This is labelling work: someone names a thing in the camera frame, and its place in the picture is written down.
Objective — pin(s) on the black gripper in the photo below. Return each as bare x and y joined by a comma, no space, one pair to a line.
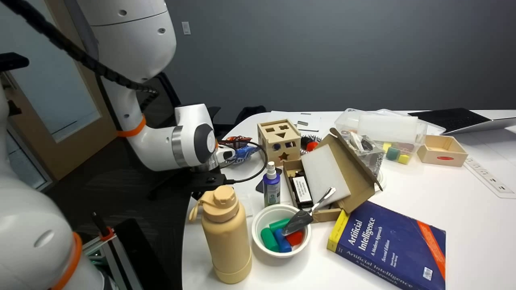
202,180

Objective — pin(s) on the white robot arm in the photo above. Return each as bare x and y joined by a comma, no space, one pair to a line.
136,40

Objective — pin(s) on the tan water bottle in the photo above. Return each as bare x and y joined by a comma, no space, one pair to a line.
224,224

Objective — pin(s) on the white bowl with blocks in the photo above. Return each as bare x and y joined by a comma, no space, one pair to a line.
268,232

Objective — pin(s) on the wooden shape sorter box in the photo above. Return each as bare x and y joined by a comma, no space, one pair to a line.
281,140

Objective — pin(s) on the open cardboard box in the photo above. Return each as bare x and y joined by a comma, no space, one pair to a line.
344,161

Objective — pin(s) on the clear plastic container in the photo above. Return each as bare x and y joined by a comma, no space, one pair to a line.
397,134

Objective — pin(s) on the blue Artificial Intelligence book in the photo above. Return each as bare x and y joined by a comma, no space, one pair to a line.
402,250

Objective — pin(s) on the small wooden tray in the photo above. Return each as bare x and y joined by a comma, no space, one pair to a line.
442,150

